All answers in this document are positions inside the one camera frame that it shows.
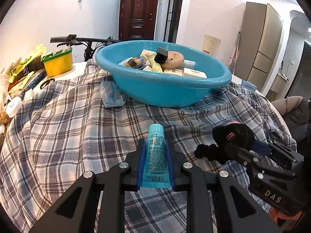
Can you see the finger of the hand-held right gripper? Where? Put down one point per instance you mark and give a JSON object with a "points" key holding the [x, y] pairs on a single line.
{"points": [[243, 156], [262, 148]]}

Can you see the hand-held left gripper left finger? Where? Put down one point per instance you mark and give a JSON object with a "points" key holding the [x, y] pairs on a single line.
{"points": [[142, 165]]}

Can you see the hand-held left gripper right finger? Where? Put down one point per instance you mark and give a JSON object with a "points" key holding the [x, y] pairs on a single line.
{"points": [[170, 165]]}

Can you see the teal cream tube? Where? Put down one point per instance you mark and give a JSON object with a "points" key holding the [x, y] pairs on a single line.
{"points": [[155, 157]]}

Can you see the black plush toy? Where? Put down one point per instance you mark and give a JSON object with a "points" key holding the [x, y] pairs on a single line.
{"points": [[235, 133]]}

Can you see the blue tissue pack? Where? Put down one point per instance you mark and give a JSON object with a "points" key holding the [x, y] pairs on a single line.
{"points": [[110, 95]]}

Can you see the blue plastic basin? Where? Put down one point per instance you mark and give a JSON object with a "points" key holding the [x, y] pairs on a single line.
{"points": [[158, 89]]}

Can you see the person's right hand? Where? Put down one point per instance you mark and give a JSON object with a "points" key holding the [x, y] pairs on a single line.
{"points": [[281, 219]]}

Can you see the dark sofa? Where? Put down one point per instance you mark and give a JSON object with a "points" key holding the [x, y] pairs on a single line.
{"points": [[298, 123]]}

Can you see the beige cushion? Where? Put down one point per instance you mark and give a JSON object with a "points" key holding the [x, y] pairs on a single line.
{"points": [[289, 104]]}

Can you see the plaid cloth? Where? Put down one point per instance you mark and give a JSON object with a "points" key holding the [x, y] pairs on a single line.
{"points": [[73, 138]]}

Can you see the small white box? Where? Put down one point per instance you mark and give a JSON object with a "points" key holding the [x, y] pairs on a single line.
{"points": [[173, 71]]}

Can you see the large white box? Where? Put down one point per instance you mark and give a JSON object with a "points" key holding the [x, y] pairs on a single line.
{"points": [[194, 72]]}

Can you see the white and blue box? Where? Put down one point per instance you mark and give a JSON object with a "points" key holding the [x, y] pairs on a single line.
{"points": [[146, 68]]}

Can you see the beige refrigerator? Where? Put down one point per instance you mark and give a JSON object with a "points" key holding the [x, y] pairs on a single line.
{"points": [[262, 48]]}

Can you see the mop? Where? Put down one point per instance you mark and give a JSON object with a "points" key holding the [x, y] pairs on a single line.
{"points": [[237, 51]]}

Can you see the cream tube black cap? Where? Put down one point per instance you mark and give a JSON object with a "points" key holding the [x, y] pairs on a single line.
{"points": [[155, 65]]}

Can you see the light blue box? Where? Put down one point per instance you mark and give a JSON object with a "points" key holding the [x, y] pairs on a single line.
{"points": [[189, 64]]}

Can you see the round beige puff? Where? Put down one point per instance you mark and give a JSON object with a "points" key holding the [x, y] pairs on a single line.
{"points": [[175, 59]]}

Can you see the beige speckled tumbler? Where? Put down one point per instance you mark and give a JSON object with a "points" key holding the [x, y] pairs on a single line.
{"points": [[212, 43]]}

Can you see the yellow container green lid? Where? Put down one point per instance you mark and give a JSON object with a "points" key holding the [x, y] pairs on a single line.
{"points": [[58, 65]]}

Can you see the blue book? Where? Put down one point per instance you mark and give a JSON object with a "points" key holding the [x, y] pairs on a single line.
{"points": [[36, 80]]}

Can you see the white plastic case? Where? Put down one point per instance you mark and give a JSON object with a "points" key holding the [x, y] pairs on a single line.
{"points": [[13, 106]]}

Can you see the dark red door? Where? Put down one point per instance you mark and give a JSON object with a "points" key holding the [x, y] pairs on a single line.
{"points": [[138, 14]]}

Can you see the black framed sliding door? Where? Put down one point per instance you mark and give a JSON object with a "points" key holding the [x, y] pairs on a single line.
{"points": [[173, 12]]}

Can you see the clear plastic bag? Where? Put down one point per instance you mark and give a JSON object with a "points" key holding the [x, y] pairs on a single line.
{"points": [[3, 97]]}

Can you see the yellow plastic bag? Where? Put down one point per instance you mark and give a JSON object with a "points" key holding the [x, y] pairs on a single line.
{"points": [[24, 63]]}

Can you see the wall outlet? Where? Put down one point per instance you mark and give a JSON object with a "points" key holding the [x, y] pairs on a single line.
{"points": [[290, 61]]}

